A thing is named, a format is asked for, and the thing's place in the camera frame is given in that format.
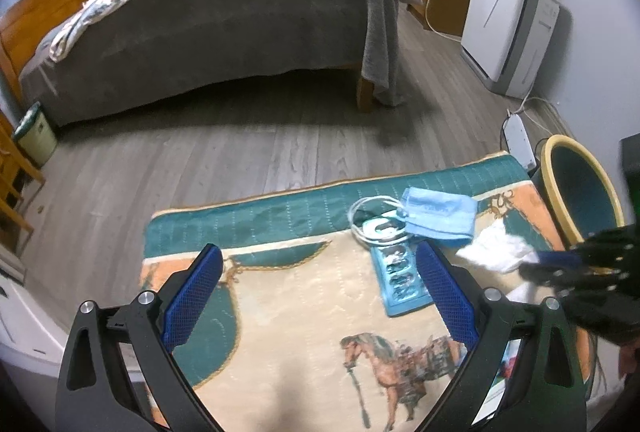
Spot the teal pill blister pack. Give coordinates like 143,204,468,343
370,241,433,317

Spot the white tissue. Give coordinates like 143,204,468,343
457,218,539,274

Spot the light blue face mask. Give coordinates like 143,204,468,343
397,187,477,244

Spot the yellow rim teal trash bin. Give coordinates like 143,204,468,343
532,134,626,247

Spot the horse pattern quilted mat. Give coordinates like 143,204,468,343
141,155,563,431

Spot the white power strip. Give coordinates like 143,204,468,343
502,114,536,172

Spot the white cabinet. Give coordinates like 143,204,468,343
0,255,72,378

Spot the small green white bin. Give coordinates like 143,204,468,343
12,102,58,166

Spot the wooden chair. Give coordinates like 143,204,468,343
0,111,47,254

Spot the white air purifier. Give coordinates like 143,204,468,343
461,0,561,100

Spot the bed with grey blanket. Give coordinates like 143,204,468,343
18,0,406,126

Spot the wooden headboard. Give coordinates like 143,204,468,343
1,0,87,107

